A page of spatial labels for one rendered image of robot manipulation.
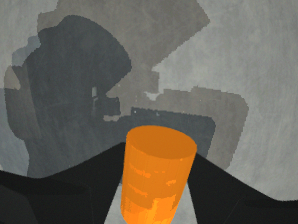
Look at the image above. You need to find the orange tapered knob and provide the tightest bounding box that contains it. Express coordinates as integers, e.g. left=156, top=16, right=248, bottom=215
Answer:
left=120, top=125, right=197, bottom=224

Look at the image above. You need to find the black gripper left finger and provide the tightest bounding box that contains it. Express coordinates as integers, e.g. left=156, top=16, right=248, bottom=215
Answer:
left=0, top=141, right=126, bottom=224

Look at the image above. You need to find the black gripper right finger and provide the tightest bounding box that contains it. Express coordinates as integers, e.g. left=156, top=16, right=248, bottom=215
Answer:
left=188, top=153, right=298, bottom=224

